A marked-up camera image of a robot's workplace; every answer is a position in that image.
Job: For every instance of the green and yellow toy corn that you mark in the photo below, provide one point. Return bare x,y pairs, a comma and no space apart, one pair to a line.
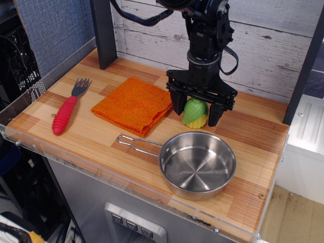
195,113

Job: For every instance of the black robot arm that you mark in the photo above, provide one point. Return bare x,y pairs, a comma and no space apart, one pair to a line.
209,33

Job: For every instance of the dark grey post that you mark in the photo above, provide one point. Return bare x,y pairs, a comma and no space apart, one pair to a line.
104,32
305,72

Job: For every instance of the red handled toy fork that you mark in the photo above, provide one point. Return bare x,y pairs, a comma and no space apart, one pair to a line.
62,117

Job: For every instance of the stainless steel pot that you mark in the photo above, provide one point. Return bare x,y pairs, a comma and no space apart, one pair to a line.
196,166

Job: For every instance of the dark grey left post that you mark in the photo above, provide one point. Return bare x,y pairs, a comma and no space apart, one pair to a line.
104,32

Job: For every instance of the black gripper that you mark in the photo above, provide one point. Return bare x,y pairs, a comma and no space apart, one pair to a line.
203,83

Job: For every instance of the silver button panel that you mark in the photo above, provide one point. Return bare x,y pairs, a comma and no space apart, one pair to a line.
126,226

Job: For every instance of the white toy sink unit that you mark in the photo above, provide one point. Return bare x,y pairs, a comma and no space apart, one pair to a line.
301,168

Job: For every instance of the orange folded cloth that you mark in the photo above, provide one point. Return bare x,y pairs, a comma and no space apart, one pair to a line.
135,106

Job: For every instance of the dark grey right post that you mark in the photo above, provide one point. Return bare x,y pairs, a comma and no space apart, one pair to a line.
305,72

